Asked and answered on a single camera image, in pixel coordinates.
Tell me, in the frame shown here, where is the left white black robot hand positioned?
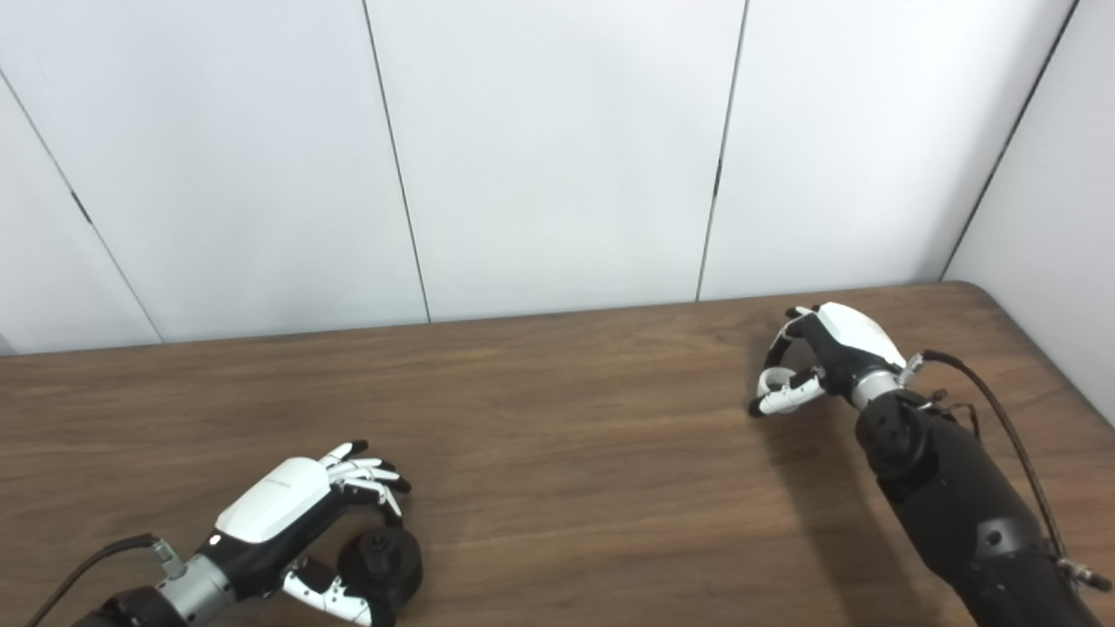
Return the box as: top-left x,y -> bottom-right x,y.
199,440 -> 412,627

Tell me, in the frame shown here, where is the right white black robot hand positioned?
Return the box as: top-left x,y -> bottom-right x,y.
747,302 -> 909,417

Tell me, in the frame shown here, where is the white plastic ring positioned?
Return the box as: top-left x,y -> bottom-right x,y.
755,367 -> 799,400

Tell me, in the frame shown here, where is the round black plastic part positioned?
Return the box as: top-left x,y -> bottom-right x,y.
338,526 -> 424,607

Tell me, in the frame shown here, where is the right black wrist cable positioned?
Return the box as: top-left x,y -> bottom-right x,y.
906,349 -> 1113,594

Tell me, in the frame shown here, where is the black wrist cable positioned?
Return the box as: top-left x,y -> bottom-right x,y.
26,533 -> 177,627
906,349 -> 1113,594

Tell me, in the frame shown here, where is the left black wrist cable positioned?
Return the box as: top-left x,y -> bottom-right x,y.
26,533 -> 177,627

